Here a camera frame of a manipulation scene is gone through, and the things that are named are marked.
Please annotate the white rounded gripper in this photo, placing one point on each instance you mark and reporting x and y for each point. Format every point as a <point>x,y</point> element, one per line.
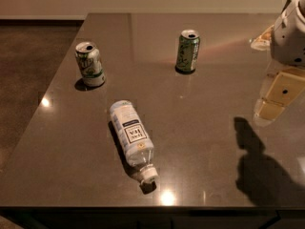
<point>288,40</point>

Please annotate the clear plastic bottle blue label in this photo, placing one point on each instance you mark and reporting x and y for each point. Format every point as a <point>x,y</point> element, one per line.
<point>135,142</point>

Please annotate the dark green soda can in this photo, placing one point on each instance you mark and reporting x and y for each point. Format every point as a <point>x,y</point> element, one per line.
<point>188,49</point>

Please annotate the white green soda can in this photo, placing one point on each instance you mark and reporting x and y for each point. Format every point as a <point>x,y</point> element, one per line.
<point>90,66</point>

